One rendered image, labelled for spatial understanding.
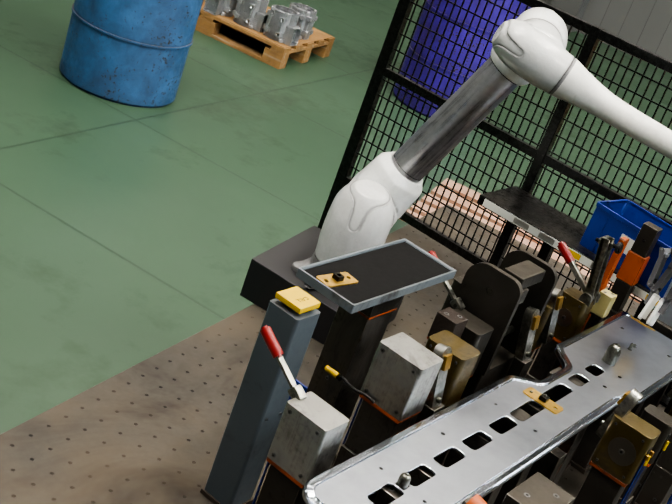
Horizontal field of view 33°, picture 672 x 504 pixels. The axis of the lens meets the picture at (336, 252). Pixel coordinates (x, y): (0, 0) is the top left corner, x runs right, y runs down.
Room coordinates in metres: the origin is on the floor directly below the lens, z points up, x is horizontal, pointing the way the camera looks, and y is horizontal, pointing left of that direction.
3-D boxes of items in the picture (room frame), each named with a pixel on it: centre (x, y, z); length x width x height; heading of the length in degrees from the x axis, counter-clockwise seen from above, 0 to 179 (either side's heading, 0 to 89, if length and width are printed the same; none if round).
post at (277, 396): (1.78, 0.03, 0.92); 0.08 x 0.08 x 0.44; 60
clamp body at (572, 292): (2.53, -0.58, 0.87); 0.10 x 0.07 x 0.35; 60
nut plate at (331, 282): (1.90, -0.02, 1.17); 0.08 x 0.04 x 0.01; 142
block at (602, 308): (2.58, -0.66, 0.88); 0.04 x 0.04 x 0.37; 60
